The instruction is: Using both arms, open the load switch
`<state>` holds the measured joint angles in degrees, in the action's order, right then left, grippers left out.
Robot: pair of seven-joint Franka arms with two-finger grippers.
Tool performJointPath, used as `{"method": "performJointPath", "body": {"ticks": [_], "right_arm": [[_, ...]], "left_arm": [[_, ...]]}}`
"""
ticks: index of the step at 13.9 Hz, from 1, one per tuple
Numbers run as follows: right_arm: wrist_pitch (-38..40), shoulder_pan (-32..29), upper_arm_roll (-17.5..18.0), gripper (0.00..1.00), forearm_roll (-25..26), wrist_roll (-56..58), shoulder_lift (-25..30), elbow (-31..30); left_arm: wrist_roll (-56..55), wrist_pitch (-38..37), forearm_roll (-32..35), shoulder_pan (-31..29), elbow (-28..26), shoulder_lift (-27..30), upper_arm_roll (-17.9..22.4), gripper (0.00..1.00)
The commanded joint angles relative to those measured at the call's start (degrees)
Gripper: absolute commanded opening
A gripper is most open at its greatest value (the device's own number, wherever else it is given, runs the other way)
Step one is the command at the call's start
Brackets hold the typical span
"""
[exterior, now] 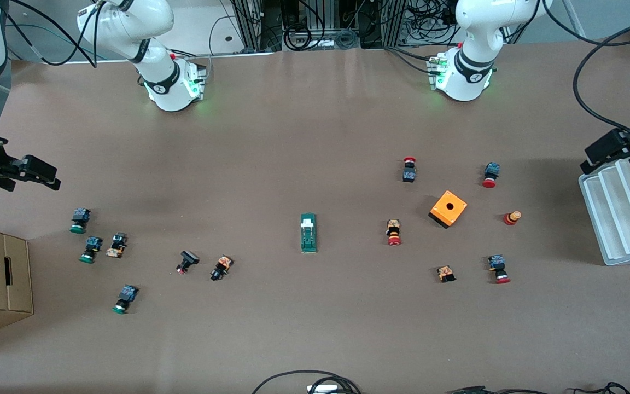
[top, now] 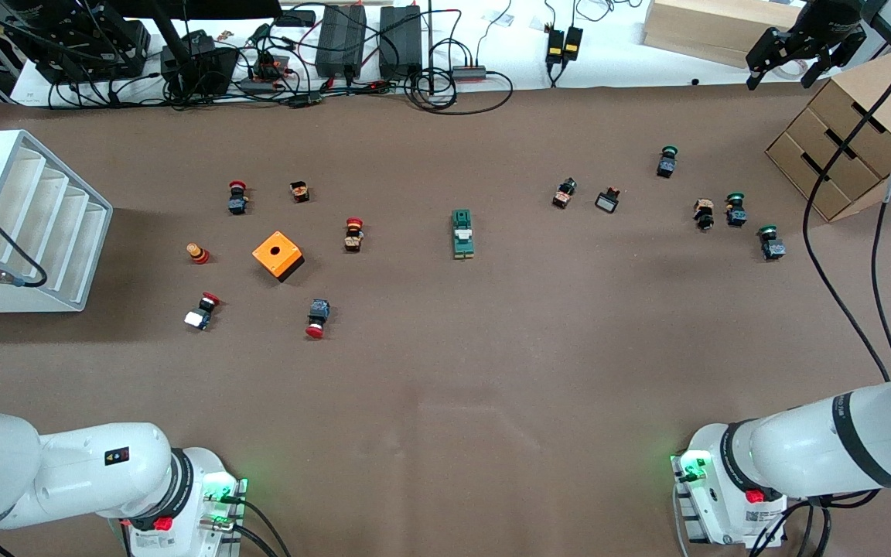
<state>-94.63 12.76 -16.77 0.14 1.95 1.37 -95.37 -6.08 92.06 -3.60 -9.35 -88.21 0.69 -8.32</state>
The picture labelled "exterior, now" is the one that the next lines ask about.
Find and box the black coiled cable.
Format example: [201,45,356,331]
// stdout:
[284,25,311,51]

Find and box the black orange push button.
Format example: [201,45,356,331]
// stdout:
[209,255,234,282]

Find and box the grey frame bar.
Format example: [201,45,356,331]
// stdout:
[561,0,587,40]

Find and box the black looped cable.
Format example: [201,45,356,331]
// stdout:
[252,370,363,394]

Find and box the thin black curled cable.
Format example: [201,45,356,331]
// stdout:
[567,381,630,394]

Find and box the red push button blue block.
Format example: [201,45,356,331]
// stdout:
[487,254,511,285]
[482,162,501,189]

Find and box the black cable with connector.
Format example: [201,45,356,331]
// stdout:
[446,385,548,394]

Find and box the black square push button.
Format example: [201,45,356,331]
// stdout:
[176,250,200,275]

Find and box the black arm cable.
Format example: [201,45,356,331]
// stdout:
[6,0,109,69]
[542,0,630,144]

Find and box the orange button enclosure box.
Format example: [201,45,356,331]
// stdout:
[428,190,468,229]

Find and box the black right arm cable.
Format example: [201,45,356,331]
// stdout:
[6,0,109,69]

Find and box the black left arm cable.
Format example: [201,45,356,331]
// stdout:
[542,0,630,144]

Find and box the white ridged tray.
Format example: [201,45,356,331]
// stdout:
[578,156,630,266]

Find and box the aluminium profile post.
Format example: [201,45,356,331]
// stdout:
[241,0,265,51]
[382,0,407,47]

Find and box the green push button blue block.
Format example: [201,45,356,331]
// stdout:
[69,207,92,235]
[112,285,139,315]
[79,236,103,264]

